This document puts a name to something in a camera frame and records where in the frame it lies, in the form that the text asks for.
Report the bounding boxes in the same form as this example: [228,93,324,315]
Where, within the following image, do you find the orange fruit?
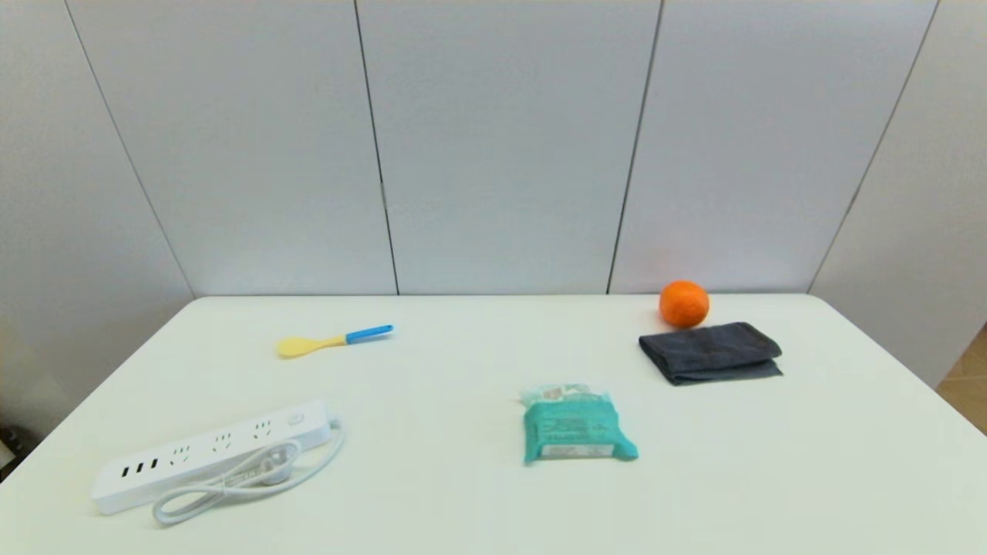
[659,280,711,330]

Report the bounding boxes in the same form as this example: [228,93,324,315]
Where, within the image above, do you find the teal wet wipes pack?
[519,384,640,466]

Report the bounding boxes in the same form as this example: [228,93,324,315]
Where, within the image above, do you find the dark grey folded towel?
[638,321,784,386]

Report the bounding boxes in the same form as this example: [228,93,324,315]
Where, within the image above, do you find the white power strip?
[91,399,334,516]

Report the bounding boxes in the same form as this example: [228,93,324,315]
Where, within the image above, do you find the dark object beside table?
[0,426,33,483]

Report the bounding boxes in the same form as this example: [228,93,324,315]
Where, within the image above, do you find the yellow spoon with blue handle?
[276,325,395,359]

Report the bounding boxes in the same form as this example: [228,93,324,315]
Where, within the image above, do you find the white power strip cable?
[152,417,347,527]

